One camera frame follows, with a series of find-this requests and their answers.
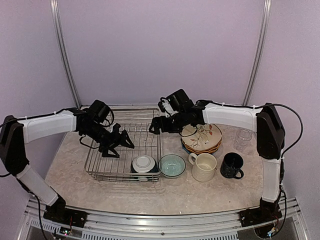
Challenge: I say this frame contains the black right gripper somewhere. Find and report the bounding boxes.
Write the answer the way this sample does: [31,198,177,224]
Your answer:
[148,110,187,134]

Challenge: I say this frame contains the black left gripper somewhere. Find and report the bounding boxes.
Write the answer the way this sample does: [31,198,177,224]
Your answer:
[82,122,135,158]

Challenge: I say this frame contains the wire dish rack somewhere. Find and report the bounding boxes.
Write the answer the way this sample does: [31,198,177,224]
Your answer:
[84,106,161,182]

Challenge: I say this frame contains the dark teal bowl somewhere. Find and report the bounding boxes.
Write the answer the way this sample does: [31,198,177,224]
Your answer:
[130,155,158,174]

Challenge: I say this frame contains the blue polka dot plate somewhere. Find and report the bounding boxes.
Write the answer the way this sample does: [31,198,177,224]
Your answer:
[180,143,217,159]

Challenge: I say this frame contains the yellow polka dot plate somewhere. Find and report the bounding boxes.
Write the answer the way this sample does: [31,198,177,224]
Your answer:
[182,145,219,154]

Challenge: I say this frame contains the light blue patterned bowl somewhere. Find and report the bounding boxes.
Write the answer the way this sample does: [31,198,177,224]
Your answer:
[158,154,186,179]

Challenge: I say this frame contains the cream plate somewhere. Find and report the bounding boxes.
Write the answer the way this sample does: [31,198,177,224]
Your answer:
[181,124,222,149]

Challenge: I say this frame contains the cream ribbed mug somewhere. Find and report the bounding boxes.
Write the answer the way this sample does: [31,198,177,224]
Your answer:
[188,153,218,183]

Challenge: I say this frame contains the dark blue mug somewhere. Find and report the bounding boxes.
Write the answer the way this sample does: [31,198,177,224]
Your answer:
[220,152,244,180]

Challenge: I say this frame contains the clear glass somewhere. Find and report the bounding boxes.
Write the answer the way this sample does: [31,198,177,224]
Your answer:
[236,128,253,142]
[233,138,250,152]

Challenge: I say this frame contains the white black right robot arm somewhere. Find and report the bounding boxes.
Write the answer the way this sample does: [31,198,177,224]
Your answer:
[149,89,285,222]

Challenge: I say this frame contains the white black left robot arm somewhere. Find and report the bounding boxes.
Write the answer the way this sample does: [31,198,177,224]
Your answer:
[0,99,135,223]

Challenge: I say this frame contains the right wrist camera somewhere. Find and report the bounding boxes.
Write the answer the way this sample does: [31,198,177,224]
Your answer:
[158,97,174,117]

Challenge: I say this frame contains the aluminium front rail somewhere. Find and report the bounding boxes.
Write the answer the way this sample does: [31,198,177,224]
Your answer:
[23,197,305,240]

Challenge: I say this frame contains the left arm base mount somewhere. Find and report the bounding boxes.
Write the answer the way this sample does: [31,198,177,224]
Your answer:
[43,208,88,228]

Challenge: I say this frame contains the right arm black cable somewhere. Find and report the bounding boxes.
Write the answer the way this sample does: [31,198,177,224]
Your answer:
[268,103,304,153]

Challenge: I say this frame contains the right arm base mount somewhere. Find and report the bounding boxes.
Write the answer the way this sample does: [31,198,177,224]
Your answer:
[238,207,283,227]

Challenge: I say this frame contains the left aluminium corner post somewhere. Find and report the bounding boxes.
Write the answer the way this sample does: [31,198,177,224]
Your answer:
[49,0,82,108]

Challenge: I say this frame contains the aluminium corner post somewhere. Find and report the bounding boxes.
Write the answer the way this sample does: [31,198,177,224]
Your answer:
[49,0,82,108]
[242,0,272,106]

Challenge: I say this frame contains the right aluminium corner post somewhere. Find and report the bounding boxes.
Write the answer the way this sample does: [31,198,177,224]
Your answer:
[242,0,272,106]

